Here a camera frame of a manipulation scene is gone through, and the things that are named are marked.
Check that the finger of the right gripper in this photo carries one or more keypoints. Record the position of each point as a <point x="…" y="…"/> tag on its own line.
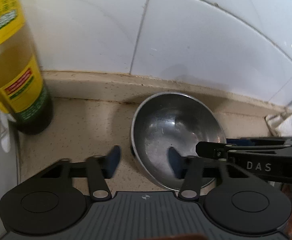
<point x="241" y="141"/>

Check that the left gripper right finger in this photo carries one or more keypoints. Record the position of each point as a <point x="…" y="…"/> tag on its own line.
<point x="179" y="164"/>

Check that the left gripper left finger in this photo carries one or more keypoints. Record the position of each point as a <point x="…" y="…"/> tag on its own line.
<point x="112" y="160"/>

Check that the steel bowl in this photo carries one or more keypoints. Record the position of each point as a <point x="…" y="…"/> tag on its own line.
<point x="170" y="119"/>

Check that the white dish cloth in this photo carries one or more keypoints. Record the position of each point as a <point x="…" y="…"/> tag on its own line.
<point x="280" y="125"/>

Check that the yellow green oil bottle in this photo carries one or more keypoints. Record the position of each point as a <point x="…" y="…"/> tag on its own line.
<point x="24" y="97"/>

